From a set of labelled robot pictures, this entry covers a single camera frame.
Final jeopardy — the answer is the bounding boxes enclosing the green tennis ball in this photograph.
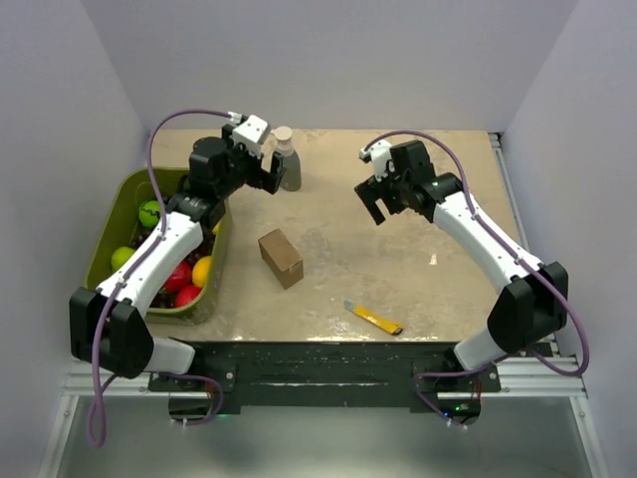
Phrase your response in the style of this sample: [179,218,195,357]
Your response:
[138,200,161,229]

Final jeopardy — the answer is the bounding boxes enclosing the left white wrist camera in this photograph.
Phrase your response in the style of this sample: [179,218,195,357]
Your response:
[228,112,271,159]

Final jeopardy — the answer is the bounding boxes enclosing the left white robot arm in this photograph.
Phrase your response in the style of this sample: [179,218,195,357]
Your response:
[70,116,283,390]

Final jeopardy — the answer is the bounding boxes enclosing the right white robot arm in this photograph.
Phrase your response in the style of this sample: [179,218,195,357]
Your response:
[355,139,568,391]

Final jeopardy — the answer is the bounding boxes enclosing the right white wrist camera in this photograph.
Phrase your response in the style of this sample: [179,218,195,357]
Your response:
[358,139,393,181]

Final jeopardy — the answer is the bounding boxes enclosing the red dragon fruit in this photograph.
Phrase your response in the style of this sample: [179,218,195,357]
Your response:
[174,285,202,308]

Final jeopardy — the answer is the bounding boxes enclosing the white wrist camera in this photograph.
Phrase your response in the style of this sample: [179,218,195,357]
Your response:
[358,139,393,181]
[228,112,271,159]

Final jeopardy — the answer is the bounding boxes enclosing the yellow utility knife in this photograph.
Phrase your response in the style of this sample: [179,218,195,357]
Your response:
[344,301,403,336]

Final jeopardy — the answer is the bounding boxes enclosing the grey pump bottle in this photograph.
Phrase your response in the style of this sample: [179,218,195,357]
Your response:
[272,126,302,192]

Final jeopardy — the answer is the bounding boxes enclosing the olive green plastic bin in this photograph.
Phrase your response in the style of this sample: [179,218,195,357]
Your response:
[84,168,233,326]

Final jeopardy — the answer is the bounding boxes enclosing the purple cable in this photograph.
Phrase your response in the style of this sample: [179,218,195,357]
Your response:
[363,129,590,429]
[86,108,235,448]

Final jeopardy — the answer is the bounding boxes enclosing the dark purple grape bunch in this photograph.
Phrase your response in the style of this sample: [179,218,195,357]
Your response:
[128,223,218,309]

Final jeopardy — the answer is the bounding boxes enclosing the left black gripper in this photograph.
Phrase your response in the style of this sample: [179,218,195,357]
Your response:
[217,125,287,199]

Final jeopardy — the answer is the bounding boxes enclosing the brown cardboard express box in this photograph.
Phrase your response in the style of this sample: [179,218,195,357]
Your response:
[258,229,304,290]

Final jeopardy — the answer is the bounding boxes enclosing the red apple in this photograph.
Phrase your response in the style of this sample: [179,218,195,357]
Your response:
[160,261,192,294]

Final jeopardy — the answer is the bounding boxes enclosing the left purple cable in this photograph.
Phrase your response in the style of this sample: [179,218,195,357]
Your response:
[86,108,235,448]

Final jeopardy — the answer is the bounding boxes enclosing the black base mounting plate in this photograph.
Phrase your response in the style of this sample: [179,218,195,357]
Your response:
[148,342,501,424]

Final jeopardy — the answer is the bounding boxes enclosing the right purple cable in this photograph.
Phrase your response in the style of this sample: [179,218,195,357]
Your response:
[363,129,590,429]

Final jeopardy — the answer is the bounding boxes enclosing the yellow lemon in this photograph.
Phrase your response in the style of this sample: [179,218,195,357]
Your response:
[191,255,212,289]

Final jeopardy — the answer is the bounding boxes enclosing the green pear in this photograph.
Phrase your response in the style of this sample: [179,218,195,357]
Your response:
[110,246,135,273]

